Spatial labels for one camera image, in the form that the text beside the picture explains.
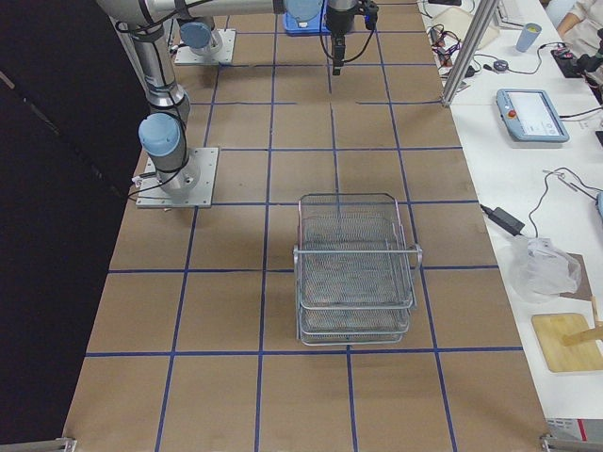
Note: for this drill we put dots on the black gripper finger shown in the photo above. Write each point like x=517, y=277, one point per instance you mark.
x=336, y=69

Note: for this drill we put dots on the blue plastic tray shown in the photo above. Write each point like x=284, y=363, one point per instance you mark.
x=310, y=28

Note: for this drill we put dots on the round puck device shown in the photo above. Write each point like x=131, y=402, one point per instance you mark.
x=500, y=66

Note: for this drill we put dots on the blue cup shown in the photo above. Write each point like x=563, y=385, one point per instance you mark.
x=529, y=33

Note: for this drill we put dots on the blue teach pendant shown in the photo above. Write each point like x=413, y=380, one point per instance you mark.
x=530, y=116

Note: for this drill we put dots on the black power adapter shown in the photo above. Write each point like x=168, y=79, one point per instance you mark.
x=504, y=220

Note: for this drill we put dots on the clear plastic bag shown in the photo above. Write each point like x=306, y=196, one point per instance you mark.
x=540, y=271

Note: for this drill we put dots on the wooden board stand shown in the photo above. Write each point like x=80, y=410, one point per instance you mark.
x=568, y=343

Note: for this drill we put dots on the aluminium frame post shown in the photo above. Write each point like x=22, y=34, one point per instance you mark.
x=475, y=32

